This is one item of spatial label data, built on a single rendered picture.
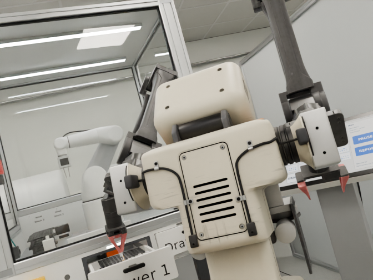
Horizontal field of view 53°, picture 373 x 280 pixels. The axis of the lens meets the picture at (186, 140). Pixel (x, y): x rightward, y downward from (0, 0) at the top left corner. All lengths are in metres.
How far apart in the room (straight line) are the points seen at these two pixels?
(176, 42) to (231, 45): 3.73
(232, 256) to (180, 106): 0.33
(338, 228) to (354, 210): 0.11
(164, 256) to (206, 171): 0.67
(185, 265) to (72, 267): 0.48
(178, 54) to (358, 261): 1.24
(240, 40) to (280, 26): 4.65
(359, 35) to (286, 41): 1.59
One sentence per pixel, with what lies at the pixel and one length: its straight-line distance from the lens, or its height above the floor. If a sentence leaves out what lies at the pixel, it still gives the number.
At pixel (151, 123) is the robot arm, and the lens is 1.07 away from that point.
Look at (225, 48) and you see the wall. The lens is 5.50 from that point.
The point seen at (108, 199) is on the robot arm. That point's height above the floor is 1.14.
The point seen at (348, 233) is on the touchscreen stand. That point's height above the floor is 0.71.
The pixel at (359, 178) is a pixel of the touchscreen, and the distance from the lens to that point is 1.67.
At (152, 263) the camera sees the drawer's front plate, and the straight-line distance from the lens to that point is 1.34.
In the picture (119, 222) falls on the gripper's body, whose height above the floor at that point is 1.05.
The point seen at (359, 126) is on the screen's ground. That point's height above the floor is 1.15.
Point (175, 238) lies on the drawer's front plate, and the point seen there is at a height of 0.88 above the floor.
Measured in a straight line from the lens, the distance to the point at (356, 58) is 2.57.
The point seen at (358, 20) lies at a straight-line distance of 2.53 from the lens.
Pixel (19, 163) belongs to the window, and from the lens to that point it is 1.66.
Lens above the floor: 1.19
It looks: 3 degrees up
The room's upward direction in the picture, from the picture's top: 15 degrees counter-clockwise
